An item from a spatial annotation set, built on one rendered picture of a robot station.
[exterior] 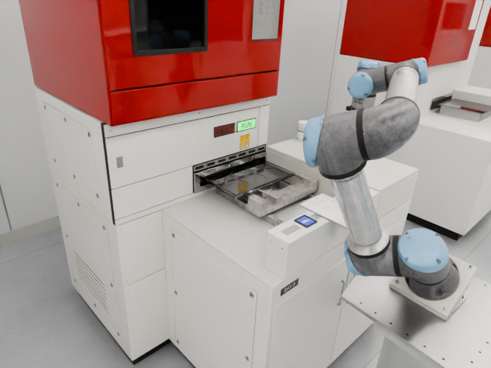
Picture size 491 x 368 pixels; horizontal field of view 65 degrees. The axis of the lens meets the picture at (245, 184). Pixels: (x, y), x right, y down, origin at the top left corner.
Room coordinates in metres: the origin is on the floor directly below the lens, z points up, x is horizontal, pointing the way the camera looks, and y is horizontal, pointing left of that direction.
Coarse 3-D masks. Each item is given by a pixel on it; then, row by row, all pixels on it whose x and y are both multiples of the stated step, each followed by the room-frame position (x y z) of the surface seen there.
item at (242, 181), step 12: (228, 168) 1.66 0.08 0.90; (240, 168) 1.67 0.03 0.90; (252, 168) 1.68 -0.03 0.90; (264, 168) 1.68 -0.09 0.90; (276, 168) 1.69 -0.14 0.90; (216, 180) 1.52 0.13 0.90; (228, 180) 1.52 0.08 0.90; (240, 180) 1.53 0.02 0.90; (252, 180) 1.54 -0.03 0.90; (264, 180) 1.55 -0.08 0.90; (240, 192) 1.42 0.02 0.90
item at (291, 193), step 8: (296, 184) 1.56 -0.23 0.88; (304, 184) 1.57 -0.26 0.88; (280, 192) 1.48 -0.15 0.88; (288, 192) 1.48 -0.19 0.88; (296, 192) 1.48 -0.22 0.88; (304, 192) 1.50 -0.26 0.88; (312, 192) 1.54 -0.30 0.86; (288, 200) 1.42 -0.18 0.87; (296, 200) 1.46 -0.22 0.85; (248, 208) 1.35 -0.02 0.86; (256, 208) 1.33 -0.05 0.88; (272, 208) 1.35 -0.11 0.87
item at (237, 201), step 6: (216, 192) 1.55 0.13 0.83; (228, 198) 1.49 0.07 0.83; (234, 198) 1.47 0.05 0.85; (240, 198) 1.46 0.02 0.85; (240, 204) 1.44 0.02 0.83; (258, 216) 1.36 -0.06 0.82; (264, 216) 1.34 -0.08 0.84; (270, 216) 1.32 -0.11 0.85; (270, 222) 1.31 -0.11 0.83; (276, 222) 1.29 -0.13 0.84; (282, 222) 1.28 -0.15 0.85
